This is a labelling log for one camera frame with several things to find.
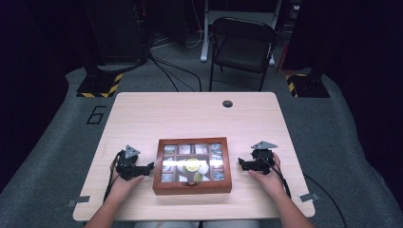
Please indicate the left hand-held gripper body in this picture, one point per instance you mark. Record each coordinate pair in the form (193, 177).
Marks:
(130, 169)

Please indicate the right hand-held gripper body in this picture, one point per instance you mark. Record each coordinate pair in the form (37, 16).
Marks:
(263, 161)

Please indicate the wooden tea box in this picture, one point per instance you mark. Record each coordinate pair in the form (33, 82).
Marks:
(191, 187)

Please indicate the person's left hand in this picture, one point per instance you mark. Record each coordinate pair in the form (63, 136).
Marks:
(122, 188)

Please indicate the person's right hand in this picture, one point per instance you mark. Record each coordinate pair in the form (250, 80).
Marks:
(271, 183)

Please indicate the plain white tea bag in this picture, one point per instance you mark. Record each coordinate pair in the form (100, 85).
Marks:
(168, 159)

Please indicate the white tea bag yellow tag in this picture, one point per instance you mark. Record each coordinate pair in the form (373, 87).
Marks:
(169, 149)

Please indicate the silver white sachet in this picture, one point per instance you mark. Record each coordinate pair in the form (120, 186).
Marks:
(217, 159)

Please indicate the white sachet green red print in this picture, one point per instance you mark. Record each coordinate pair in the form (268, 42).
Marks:
(216, 148)

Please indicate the white sachet brown print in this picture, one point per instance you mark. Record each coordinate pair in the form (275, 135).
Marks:
(184, 149)
(201, 148)

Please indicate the grey tape piece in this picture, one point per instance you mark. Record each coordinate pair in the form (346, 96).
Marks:
(79, 200)
(309, 197)

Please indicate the black table grommet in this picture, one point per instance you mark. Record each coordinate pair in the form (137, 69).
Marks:
(227, 104)

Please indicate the black stand base striped edge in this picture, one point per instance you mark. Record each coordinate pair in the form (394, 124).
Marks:
(96, 85)
(309, 85)

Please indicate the black folding chair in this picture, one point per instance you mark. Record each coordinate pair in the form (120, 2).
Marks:
(242, 52)

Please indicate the dark curtain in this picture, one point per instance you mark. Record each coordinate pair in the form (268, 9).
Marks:
(28, 95)
(364, 79)

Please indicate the black equipment cabinet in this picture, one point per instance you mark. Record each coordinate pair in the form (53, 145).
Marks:
(120, 31)

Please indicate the white desk frame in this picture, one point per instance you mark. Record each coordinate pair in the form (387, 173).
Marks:
(205, 41)

